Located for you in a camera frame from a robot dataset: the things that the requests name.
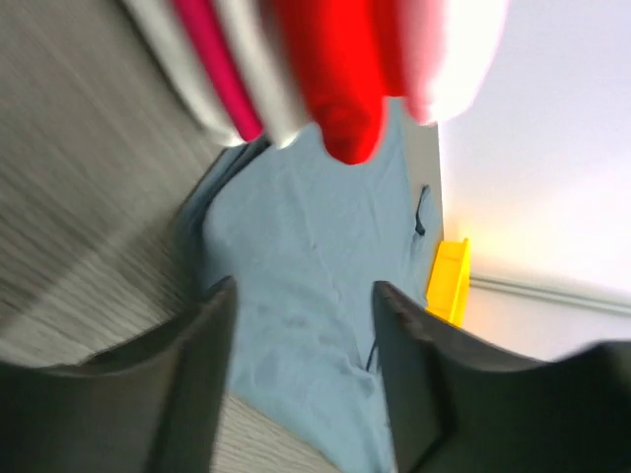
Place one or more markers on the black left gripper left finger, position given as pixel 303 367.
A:
pixel 150 404

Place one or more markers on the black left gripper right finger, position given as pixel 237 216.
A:
pixel 457 403

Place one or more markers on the blue-grey t-shirt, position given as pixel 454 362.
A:
pixel 306 238

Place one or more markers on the yellow plastic tray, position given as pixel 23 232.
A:
pixel 449 281

